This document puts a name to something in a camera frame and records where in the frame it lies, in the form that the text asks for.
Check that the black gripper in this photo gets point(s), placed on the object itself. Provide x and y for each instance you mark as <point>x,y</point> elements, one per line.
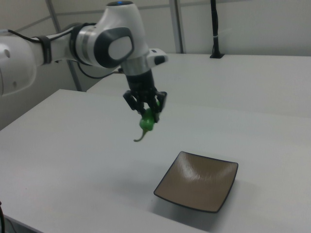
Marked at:
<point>141,82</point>

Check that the green chili pepper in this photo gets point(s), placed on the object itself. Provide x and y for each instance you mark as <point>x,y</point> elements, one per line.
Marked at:
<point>147,121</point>

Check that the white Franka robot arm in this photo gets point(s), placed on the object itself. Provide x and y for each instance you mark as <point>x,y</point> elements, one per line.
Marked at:
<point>116,24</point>

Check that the brown square ceramic plate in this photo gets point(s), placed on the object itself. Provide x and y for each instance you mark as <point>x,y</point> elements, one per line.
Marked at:
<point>196,182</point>

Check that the white adjacent table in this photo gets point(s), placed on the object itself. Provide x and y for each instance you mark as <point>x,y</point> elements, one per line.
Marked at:
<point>218,80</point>

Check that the black camera pole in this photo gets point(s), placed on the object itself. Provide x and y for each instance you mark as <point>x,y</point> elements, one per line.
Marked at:
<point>215,24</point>

